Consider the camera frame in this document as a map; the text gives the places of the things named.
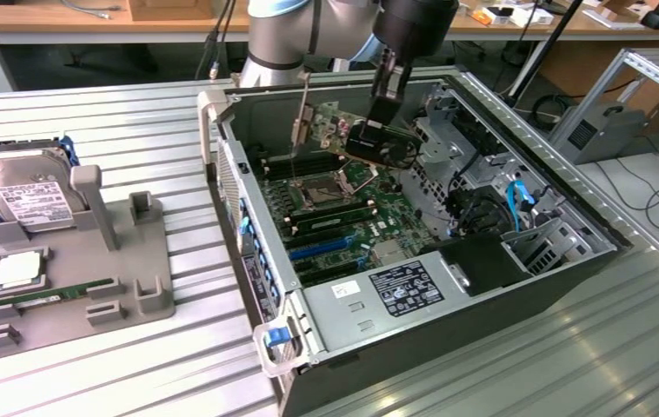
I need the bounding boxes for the graphics card with black cooler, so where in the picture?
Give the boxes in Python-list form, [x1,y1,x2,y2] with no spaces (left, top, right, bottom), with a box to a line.
[289,71,423,171]

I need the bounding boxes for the small wooden box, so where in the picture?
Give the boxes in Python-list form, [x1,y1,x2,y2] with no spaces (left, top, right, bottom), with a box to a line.
[128,0,215,21]

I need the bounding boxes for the black plastic shroud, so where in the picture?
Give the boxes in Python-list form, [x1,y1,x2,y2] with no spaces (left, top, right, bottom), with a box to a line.
[420,234,537,299]

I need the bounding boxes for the green motherboard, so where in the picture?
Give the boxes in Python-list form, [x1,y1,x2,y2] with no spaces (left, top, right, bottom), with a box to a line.
[249,149,441,288]

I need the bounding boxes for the grey box device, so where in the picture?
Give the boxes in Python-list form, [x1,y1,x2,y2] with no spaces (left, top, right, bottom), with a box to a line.
[563,105,659,165]

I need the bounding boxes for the green RAM stick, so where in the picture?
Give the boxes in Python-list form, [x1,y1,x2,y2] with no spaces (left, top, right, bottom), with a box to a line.
[0,280,113,310]

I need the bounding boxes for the metal socket cover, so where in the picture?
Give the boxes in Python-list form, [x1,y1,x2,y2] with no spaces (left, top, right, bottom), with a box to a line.
[334,154,388,192]

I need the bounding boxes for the blue SATA wire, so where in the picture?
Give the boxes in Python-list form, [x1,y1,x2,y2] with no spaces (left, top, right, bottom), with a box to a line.
[502,180,537,234]

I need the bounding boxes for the black tripod pole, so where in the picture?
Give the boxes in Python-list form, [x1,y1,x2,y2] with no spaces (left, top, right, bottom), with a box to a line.
[505,0,585,101]

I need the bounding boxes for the white cardboard box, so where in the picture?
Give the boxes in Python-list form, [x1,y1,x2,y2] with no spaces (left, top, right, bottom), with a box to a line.
[478,4,555,26]

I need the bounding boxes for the black wire bundle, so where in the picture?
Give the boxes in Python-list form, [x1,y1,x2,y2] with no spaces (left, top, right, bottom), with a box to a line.
[443,186,515,235]

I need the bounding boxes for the open black PC case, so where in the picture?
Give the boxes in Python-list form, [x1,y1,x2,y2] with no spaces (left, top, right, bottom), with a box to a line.
[196,64,636,417]

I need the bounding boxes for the flat white package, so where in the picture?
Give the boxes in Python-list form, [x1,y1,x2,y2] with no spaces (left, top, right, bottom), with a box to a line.
[581,6,646,30]

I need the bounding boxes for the white cable on desk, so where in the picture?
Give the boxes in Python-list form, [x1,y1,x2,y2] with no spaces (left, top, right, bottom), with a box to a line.
[61,0,126,21]

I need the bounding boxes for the black floor cables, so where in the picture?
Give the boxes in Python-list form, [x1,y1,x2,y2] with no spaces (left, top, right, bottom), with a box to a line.
[612,158,659,261]

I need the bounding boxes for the grey plastic parts rack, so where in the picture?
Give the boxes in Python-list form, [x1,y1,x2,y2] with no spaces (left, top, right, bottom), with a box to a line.
[0,164,177,365]

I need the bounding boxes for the silver CPU chip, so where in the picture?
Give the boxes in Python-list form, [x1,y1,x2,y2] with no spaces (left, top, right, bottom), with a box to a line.
[0,252,41,288]

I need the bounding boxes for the blue expansion slot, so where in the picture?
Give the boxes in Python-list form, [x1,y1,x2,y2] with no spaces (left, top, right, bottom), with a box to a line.
[285,236,356,261]

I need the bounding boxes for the silver hard disk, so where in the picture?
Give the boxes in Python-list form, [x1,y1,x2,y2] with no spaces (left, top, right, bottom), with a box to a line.
[0,147,90,228]

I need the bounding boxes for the metal disk bay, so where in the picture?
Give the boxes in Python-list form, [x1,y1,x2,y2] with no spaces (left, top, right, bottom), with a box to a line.
[499,216,618,279]

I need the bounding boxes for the black expansion slot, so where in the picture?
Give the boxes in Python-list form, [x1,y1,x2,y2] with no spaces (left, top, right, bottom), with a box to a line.
[293,258,364,279]

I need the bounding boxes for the coiled black cable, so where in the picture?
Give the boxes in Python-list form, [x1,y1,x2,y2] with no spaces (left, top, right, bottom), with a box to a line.
[531,93,580,131]

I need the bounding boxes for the grey power supply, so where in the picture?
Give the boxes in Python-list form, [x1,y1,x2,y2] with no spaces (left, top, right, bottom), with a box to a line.
[299,251,473,353]

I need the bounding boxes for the black desk device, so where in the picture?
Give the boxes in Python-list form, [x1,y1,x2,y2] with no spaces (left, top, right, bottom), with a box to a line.
[638,0,659,30]

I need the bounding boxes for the CPU socket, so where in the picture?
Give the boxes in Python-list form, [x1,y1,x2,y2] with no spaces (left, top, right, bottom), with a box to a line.
[296,175,347,209]

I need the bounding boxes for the silver perforated drive cage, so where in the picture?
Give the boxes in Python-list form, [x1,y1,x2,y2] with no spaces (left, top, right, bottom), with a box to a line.
[398,115,515,231]

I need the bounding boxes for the hanging cable with connector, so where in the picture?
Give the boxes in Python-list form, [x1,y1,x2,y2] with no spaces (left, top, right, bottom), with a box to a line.
[205,0,239,83]

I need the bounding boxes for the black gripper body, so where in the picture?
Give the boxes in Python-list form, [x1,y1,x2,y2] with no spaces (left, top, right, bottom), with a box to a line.
[372,0,461,58]

